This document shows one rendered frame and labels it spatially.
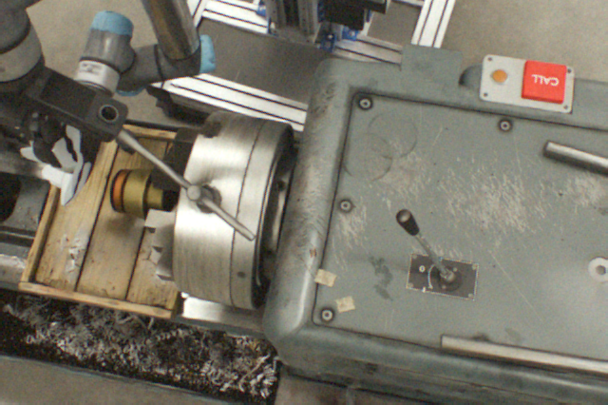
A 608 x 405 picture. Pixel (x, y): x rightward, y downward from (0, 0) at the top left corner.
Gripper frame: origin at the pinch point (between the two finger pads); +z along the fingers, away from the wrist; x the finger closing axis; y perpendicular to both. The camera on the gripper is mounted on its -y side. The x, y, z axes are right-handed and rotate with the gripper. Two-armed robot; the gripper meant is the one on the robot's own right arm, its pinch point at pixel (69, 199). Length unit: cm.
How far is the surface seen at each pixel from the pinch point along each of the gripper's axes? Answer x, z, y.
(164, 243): 2.5, 5.1, -18.9
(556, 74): 18, -27, -74
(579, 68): -109, -101, -111
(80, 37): -108, -83, 63
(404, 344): 17, 15, -58
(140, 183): 4.0, -3.9, -12.6
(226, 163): 15.6, -6.0, -28.7
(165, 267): 2.7, 8.8, -20.1
